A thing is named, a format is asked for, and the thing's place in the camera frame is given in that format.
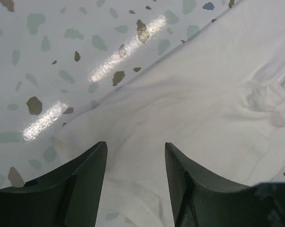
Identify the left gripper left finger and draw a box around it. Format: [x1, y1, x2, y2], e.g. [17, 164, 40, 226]
[0, 142, 107, 227]

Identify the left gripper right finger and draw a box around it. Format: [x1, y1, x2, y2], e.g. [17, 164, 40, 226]
[165, 143, 285, 227]

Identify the white t shirt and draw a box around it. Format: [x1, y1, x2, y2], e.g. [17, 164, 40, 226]
[53, 0, 285, 227]

